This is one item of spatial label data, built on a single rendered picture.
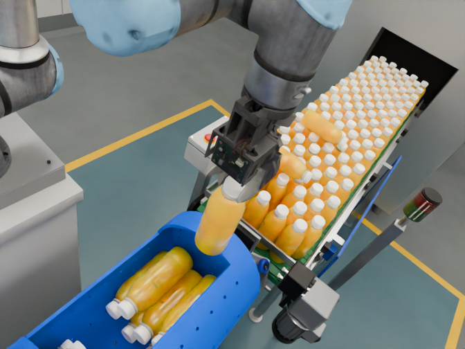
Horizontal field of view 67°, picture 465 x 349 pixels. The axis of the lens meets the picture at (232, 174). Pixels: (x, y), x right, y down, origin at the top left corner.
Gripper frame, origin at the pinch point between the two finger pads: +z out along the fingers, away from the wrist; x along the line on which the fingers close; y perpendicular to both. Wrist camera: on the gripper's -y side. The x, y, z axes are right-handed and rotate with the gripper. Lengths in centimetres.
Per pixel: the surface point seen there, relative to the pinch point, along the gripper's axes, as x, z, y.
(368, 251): 35, 51, -61
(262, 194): -3, 36, -36
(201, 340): 11.0, 25.7, 12.9
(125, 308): -4.9, 32.4, 16.6
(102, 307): -11.2, 42.0, 17.3
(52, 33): -267, 145, -133
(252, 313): 19, 141, -60
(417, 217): 37, 26, -60
